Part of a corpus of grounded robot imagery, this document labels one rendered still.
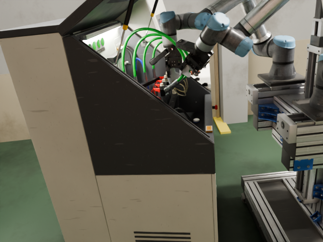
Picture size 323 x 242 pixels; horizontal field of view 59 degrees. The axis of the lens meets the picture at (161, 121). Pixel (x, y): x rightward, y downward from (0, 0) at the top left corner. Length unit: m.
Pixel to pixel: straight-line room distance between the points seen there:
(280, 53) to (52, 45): 1.21
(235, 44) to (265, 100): 0.73
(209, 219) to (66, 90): 0.91
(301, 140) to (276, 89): 0.51
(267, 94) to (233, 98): 1.80
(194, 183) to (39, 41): 0.91
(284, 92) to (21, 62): 1.40
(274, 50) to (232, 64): 1.68
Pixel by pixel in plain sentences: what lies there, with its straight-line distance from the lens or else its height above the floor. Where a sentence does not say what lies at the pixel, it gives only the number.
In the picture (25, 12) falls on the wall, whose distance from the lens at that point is 3.77.
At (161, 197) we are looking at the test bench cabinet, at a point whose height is 0.66.
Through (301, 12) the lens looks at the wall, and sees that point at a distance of 3.87.
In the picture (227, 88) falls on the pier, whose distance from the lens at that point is 3.51.
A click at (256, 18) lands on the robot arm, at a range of 1.26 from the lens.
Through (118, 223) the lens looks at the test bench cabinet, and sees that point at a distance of 1.62.
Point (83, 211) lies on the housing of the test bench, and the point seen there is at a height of 0.56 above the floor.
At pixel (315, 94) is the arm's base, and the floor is 1.09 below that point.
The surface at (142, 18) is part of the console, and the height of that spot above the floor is 1.45.
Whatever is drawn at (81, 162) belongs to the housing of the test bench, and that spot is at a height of 0.87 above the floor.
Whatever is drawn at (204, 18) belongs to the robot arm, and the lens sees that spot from 1.36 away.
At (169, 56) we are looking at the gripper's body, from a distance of 1.48.
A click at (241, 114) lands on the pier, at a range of 3.68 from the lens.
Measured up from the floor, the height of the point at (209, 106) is 0.95.
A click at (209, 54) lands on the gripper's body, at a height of 1.32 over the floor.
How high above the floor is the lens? 1.55
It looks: 23 degrees down
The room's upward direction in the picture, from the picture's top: 7 degrees counter-clockwise
